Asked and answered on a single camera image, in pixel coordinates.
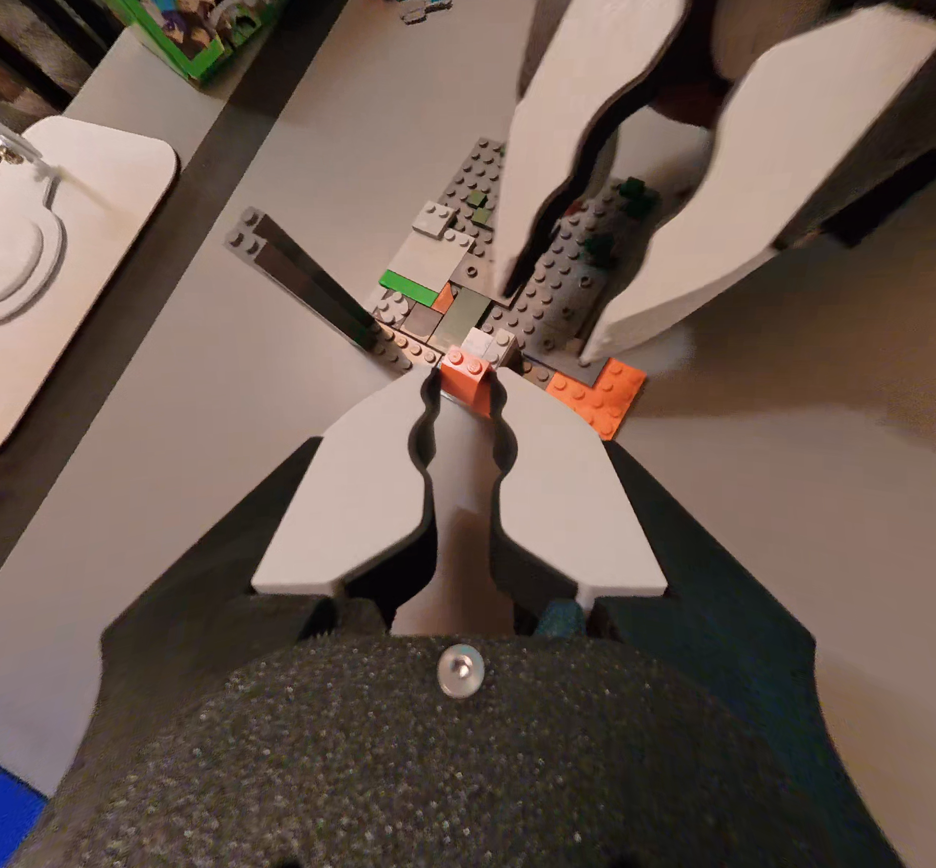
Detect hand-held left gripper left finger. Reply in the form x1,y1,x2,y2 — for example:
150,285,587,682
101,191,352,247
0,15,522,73
252,368,440,600

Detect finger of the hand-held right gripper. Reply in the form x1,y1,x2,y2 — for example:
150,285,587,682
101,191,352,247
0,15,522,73
493,0,692,299
578,1,936,365

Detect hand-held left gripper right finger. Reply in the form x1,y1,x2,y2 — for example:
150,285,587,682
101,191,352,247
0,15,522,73
490,368,668,602

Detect grey and orange lego build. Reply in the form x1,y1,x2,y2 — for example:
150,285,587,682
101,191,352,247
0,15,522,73
223,137,659,441

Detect blue plastic storage bin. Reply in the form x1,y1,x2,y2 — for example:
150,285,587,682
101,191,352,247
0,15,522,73
0,766,48,868

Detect lego set box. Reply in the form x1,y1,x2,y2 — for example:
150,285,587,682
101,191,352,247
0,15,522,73
55,0,359,83

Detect person's right hand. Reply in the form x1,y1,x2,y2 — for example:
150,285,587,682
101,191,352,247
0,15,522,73
651,67,736,129

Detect white stand base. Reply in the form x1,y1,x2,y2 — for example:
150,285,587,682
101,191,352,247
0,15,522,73
0,115,180,445

